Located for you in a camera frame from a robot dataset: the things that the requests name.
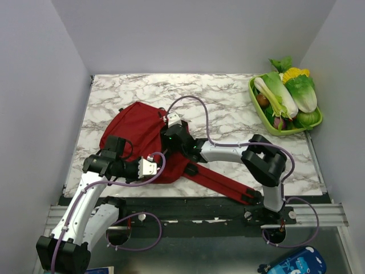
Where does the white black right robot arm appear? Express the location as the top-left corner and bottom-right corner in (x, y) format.
(160, 122), (287, 224)

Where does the aluminium rail frame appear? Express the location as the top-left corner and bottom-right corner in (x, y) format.
(45, 204), (348, 230)

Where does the green vegetable basket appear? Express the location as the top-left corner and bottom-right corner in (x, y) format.
(248, 76), (323, 136)

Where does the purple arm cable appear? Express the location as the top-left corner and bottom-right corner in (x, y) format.
(50, 151), (163, 274)
(165, 95), (321, 249)

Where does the green round pumpkin toy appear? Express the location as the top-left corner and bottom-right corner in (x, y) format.
(293, 111), (319, 130)

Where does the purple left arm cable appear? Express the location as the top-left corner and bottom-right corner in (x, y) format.
(50, 151), (163, 274)

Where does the dark blue pencil case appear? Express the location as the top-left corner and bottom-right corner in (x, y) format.
(257, 245), (327, 274)

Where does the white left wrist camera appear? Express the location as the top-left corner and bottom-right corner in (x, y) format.
(138, 156), (158, 179)

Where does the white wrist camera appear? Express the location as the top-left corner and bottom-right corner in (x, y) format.
(138, 156), (158, 179)
(164, 112), (182, 128)

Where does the blue book at bottom edge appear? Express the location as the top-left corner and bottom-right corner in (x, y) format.
(85, 266), (114, 274)

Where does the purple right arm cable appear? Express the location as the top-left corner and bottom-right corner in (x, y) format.
(165, 95), (321, 249)

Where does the white green bok choy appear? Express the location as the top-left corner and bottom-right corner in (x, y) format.
(253, 71), (298, 120)

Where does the purple onion toy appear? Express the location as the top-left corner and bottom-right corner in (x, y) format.
(273, 117), (287, 131)

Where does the brown mushroom toy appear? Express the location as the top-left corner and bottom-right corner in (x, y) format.
(256, 94), (270, 109)

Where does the green leafy vegetable toy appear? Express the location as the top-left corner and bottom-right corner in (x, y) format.
(269, 56), (292, 73)

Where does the red student backpack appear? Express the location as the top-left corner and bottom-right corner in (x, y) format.
(99, 102), (261, 205)

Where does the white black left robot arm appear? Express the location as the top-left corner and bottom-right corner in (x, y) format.
(36, 136), (138, 273)

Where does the green napa cabbage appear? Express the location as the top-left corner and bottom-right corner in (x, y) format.
(285, 75), (317, 113)

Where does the yellow corn toy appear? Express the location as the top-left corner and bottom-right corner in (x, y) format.
(281, 67), (310, 83)

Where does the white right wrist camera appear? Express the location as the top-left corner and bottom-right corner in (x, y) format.
(164, 112), (182, 128)

